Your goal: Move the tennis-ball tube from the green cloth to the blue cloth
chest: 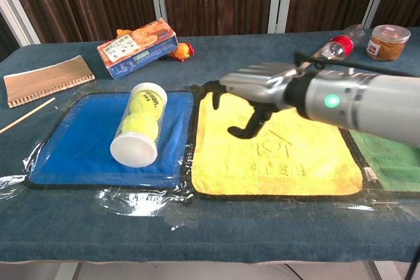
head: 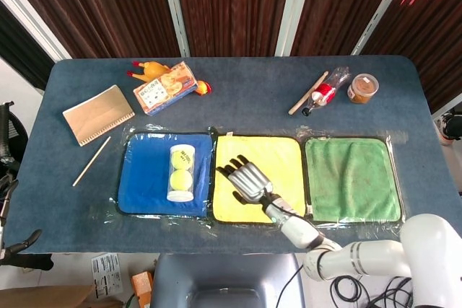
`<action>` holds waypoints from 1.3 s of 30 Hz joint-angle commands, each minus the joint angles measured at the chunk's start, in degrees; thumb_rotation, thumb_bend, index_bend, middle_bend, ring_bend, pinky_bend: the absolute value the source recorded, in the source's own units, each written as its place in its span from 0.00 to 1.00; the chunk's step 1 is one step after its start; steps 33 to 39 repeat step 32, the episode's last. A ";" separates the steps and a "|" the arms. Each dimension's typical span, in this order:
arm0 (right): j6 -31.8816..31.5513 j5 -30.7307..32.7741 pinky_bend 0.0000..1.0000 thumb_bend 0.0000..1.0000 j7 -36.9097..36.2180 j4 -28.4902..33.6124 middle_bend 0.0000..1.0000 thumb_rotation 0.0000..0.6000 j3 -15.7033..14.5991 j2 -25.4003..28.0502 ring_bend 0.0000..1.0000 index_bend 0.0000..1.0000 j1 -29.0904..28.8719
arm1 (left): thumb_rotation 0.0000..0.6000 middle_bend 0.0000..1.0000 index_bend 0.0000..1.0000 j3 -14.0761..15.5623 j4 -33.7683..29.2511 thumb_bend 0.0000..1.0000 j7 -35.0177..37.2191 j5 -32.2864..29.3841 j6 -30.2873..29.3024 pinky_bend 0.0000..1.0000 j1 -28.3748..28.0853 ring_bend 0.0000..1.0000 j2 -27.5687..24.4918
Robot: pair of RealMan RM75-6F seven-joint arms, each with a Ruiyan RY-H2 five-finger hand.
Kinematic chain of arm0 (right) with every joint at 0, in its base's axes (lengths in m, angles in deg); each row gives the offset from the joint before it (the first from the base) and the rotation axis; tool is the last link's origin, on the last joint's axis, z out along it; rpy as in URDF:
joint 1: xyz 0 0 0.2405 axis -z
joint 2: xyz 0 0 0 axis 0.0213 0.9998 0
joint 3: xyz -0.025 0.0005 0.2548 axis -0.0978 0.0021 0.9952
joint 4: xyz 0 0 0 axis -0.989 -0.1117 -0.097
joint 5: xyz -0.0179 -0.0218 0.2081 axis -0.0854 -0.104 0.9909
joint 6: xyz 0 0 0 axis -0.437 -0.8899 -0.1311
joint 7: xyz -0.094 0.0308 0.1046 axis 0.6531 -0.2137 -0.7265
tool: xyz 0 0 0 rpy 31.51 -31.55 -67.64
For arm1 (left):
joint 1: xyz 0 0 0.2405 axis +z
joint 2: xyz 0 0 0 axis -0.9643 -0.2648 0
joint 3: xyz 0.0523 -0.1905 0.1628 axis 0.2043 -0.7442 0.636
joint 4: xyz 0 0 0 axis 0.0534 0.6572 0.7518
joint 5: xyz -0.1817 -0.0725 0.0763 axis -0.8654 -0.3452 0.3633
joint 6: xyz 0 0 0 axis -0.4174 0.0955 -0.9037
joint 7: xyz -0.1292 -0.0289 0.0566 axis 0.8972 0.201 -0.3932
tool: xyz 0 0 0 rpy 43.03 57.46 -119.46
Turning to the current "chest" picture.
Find yellow microfibre cloth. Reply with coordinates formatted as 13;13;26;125
189;85;366;201

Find clear tennis ball tube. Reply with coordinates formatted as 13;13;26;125
109;82;169;168

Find clear bottle red label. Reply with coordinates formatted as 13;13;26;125
309;23;367;62

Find blue microfibre cloth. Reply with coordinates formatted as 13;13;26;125
26;90;194;191

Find clear jar brown contents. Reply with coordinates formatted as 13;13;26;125
366;24;412;62

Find clear plastic film sheet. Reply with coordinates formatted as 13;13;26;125
0;85;420;230

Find green microfibre cloth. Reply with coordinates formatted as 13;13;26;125
346;128;420;193

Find thin wooden stick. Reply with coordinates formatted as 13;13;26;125
0;96;56;134

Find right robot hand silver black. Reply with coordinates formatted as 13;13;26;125
205;62;306;140

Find yellow tennis ball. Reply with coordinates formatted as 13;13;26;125
121;111;161;143
129;85;165;117

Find brown spiral notebook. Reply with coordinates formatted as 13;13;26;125
3;54;96;109

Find blue denim table cover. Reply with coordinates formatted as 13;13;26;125
0;27;420;264

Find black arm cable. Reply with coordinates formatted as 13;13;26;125
294;50;420;79

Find orange blue biscuit box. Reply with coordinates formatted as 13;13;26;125
96;18;180;81

